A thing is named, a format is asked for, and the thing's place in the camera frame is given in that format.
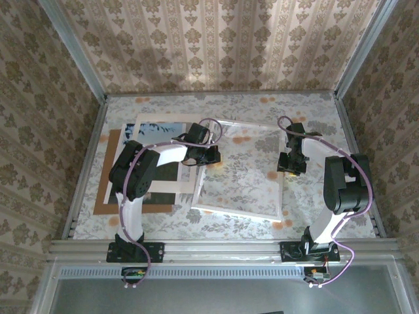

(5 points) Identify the white mat board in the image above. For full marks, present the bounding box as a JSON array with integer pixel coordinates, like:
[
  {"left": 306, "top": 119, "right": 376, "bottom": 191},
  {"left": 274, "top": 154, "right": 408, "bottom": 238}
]
[{"left": 135, "top": 113, "right": 206, "bottom": 196}]

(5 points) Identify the white picture frame with glass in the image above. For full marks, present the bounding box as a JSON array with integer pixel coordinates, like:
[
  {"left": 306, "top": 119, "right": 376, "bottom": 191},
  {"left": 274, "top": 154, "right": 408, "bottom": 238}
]
[{"left": 191, "top": 118, "right": 289, "bottom": 224}]

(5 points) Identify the landscape photo print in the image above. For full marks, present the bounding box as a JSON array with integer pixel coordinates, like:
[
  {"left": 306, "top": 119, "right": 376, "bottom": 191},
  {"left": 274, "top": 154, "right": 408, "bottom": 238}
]
[{"left": 103, "top": 122, "right": 194, "bottom": 206}]

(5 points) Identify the brown backing board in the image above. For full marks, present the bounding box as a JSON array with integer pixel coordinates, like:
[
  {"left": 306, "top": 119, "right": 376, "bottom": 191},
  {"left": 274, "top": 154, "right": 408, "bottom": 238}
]
[{"left": 93, "top": 128, "right": 175, "bottom": 216}]

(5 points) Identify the black right connector box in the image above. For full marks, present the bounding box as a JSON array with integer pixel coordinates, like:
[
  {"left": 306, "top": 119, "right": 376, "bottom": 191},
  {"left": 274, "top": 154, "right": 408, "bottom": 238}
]
[{"left": 302, "top": 266, "right": 331, "bottom": 285}]

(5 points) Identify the black connector box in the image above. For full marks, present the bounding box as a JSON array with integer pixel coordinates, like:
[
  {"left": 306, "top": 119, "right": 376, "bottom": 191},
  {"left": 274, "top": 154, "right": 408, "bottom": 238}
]
[
  {"left": 302, "top": 266, "right": 331, "bottom": 285},
  {"left": 120, "top": 266, "right": 147, "bottom": 285}
]

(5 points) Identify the black left connector box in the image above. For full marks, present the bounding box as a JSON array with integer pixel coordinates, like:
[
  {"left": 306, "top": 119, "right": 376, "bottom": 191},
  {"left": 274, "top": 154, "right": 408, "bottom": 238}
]
[{"left": 120, "top": 266, "right": 147, "bottom": 285}]

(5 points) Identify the grey metal panel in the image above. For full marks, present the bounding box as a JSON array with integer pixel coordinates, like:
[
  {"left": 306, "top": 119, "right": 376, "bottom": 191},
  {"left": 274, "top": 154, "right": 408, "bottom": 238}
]
[{"left": 48, "top": 264, "right": 405, "bottom": 314}]

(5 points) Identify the aluminium table side rail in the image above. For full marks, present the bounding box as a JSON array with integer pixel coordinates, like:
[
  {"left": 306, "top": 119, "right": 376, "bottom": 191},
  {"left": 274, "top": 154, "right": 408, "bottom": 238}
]
[
  {"left": 333, "top": 94, "right": 388, "bottom": 239},
  {"left": 61, "top": 96, "right": 111, "bottom": 241}
]

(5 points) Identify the thin aluminium table end rail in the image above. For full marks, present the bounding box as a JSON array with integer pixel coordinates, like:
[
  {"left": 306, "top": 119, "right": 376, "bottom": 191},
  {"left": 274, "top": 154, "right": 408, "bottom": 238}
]
[{"left": 104, "top": 88, "right": 340, "bottom": 98}]

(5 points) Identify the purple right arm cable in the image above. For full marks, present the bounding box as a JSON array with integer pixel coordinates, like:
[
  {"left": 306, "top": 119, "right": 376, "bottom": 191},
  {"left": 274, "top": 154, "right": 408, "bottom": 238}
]
[{"left": 277, "top": 115, "right": 374, "bottom": 289}]

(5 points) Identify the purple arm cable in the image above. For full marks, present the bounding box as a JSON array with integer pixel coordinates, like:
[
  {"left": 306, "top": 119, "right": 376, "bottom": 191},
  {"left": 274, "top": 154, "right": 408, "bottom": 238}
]
[
  {"left": 120, "top": 117, "right": 225, "bottom": 289},
  {"left": 277, "top": 115, "right": 374, "bottom": 289}
]

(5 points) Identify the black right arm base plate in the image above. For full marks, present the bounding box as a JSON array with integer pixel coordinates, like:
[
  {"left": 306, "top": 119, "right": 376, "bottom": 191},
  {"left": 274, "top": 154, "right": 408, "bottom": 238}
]
[{"left": 280, "top": 241, "right": 341, "bottom": 263}]

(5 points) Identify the long aluminium mounting rail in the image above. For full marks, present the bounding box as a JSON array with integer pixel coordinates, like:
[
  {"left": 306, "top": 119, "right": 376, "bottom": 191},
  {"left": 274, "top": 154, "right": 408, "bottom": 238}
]
[{"left": 48, "top": 237, "right": 399, "bottom": 263}]

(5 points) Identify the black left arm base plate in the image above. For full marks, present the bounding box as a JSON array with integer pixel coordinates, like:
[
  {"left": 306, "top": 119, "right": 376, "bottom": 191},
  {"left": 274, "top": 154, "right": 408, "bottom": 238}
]
[{"left": 105, "top": 241, "right": 165, "bottom": 264}]

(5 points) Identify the grey slotted cable duct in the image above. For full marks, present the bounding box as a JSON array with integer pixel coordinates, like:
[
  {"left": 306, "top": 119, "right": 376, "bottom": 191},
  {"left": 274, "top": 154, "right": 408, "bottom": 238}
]
[{"left": 58, "top": 265, "right": 307, "bottom": 280}]

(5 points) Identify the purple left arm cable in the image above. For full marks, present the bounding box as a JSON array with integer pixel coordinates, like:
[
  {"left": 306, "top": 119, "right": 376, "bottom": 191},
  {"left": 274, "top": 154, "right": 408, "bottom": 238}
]
[{"left": 120, "top": 117, "right": 225, "bottom": 289}]

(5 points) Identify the aluminium corner post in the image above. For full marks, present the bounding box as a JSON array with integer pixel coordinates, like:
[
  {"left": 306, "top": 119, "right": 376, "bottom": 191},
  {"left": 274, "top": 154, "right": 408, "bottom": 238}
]
[
  {"left": 333, "top": 0, "right": 395, "bottom": 99},
  {"left": 37, "top": 0, "right": 109, "bottom": 102}
]

